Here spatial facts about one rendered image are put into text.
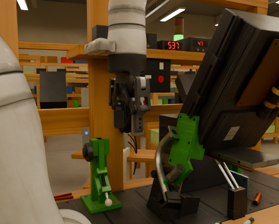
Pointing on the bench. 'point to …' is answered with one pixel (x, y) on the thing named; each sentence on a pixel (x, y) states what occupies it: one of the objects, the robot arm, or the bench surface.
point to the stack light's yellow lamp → (178, 30)
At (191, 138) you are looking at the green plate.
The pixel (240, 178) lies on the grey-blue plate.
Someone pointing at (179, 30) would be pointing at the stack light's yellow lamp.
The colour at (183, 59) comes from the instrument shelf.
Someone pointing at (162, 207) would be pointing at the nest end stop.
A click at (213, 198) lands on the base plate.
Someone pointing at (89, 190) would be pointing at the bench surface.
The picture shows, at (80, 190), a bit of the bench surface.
